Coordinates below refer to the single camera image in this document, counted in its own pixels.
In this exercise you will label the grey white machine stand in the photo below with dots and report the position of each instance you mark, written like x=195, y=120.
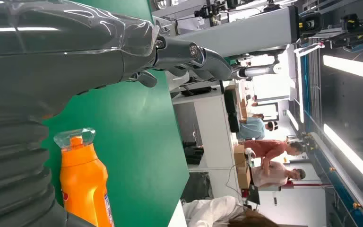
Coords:
x=247, y=31

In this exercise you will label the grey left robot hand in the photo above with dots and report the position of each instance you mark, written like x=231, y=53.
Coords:
x=59, y=47

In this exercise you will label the black monitor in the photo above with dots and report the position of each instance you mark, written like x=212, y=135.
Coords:
x=231, y=109

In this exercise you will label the person in white top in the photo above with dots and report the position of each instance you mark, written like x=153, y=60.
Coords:
x=209, y=211

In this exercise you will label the black camera on mount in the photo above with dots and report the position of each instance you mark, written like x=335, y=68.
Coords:
x=310, y=23

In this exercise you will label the brown cardboard box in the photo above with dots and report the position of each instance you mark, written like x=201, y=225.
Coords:
x=239, y=155
x=244, y=177

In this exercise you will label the orange bottle with clear cap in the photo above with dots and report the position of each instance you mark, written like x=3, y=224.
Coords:
x=81, y=181

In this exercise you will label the person in red top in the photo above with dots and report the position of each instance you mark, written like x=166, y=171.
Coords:
x=269, y=148

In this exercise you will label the person in light blue top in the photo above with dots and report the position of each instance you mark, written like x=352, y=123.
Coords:
x=252, y=128

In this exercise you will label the white desk with side panels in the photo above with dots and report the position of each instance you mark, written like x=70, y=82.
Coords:
x=212, y=131

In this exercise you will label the person in pale pink top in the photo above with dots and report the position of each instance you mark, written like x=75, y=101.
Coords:
x=270, y=175

